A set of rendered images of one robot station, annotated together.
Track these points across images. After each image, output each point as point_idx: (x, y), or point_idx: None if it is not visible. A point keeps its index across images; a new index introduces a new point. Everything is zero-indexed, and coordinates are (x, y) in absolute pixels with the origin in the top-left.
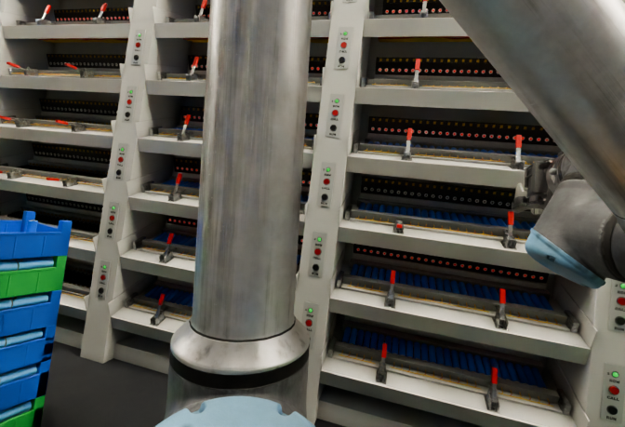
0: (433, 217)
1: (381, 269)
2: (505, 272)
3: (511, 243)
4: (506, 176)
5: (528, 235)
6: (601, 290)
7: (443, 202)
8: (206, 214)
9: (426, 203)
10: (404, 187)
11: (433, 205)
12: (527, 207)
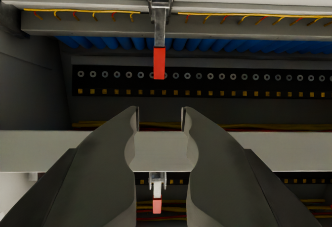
0: (286, 42)
1: None
2: None
3: None
4: (181, 157)
5: (109, 22)
6: None
7: (239, 68)
8: None
9: (266, 63)
10: (302, 87)
11: (254, 61)
12: (222, 203)
